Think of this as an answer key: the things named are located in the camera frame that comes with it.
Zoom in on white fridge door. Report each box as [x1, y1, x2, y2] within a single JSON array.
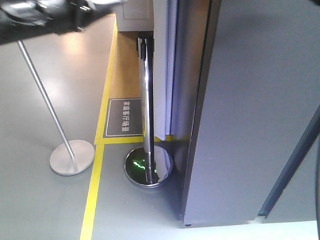
[[183, 0, 320, 227]]

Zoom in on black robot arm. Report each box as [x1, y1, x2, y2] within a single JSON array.
[[0, 0, 126, 45]]

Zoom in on dark floor label sign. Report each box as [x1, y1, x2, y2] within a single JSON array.
[[104, 97, 143, 138]]

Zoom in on silver sign stand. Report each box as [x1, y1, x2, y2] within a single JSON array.
[[16, 39, 96, 176]]

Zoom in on chrome barrier post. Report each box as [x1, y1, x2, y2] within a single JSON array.
[[124, 31, 174, 189]]

